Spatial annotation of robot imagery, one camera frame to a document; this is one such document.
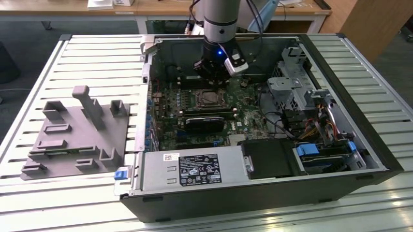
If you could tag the blue disk carrier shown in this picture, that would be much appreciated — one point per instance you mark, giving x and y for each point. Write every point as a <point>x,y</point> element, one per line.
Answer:
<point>306,150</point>

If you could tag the grey plastic parts rack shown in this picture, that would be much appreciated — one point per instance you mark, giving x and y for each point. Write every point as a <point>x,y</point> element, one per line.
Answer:
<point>80,125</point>

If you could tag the large white box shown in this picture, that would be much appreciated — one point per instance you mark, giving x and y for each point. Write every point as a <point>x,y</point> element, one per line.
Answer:
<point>99,4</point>

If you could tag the silver finned chipset heatsink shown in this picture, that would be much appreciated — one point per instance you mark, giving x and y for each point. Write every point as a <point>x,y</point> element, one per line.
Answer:
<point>237,140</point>

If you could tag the small white printed box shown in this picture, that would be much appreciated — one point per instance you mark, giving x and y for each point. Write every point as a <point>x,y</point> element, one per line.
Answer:
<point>124,2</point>

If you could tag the blue plastic bay clip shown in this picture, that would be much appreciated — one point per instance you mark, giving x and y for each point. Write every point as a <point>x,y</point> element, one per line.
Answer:
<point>352,147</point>

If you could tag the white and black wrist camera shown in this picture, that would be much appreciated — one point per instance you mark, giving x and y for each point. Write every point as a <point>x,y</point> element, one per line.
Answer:
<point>237,62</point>

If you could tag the wooden desk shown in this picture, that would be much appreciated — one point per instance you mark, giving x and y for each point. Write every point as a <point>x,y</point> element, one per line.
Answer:
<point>96,12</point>

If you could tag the green motherboard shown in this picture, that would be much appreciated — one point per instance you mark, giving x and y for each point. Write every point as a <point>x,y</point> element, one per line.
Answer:
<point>249,120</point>

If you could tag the black plastic shroud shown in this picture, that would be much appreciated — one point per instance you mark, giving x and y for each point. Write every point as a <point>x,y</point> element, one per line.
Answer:
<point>270,159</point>

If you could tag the black expansion slot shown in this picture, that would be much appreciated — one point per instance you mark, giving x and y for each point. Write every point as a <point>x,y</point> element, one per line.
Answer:
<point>193,145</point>

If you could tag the silver power supply, black label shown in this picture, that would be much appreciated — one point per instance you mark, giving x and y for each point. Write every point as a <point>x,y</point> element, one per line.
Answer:
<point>160,169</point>

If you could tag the silver CPU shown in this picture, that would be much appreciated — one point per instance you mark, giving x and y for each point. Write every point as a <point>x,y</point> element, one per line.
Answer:
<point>210,97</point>

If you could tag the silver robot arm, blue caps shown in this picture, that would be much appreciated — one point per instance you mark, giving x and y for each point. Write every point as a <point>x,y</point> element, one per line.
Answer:
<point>221,14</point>

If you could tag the wooden cabinet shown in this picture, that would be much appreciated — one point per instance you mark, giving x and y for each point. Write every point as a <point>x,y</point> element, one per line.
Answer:
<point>370,24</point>

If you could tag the silver metal drive cage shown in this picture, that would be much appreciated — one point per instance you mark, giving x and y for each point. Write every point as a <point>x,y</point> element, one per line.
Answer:
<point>285,84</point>

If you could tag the blue case latch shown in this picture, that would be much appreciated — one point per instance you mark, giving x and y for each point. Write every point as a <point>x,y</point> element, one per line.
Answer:
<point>119,174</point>

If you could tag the black chair base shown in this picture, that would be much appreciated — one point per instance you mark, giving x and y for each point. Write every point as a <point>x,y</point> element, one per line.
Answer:
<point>406,33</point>

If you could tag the black graphics card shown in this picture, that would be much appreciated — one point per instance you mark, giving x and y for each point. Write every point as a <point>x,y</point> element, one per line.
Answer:
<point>203,124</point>

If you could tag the black and grey PC case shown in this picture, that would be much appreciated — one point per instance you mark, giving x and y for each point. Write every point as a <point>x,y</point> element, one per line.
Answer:
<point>226,205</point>

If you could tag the green RAM stick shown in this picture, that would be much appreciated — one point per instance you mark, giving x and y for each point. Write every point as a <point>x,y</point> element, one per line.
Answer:
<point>74,152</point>

